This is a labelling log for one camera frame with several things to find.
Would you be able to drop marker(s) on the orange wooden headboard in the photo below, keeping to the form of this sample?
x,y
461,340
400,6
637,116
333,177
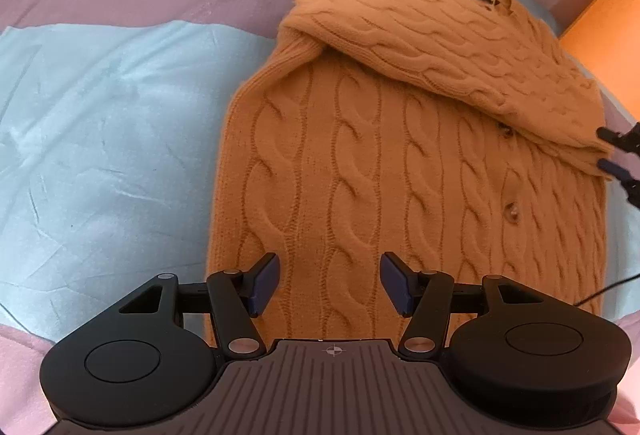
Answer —
x,y
605,40

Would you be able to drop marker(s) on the blue and grey bedsheet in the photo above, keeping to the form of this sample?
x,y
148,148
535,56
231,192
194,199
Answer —
x,y
112,118

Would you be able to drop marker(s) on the tan cable-knit cardigan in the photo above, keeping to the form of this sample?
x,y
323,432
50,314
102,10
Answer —
x,y
453,133

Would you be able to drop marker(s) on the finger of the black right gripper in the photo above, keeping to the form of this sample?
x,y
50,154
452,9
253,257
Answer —
x,y
629,142
624,177

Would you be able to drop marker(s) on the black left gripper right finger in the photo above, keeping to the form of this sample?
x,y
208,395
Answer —
x,y
508,350

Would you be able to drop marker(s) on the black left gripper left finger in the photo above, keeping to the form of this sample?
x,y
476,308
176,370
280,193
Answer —
x,y
157,351

